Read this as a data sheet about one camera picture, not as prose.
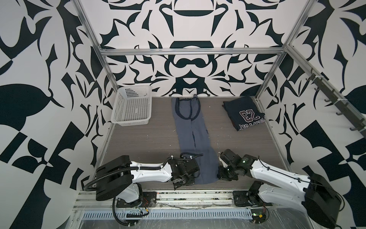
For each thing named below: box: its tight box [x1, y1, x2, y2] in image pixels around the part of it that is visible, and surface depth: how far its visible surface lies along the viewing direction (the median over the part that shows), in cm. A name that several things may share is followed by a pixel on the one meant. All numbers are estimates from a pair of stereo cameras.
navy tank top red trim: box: [221, 95, 266, 132], surface depth 110 cm
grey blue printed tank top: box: [171, 95, 220, 185], surface depth 98 cm
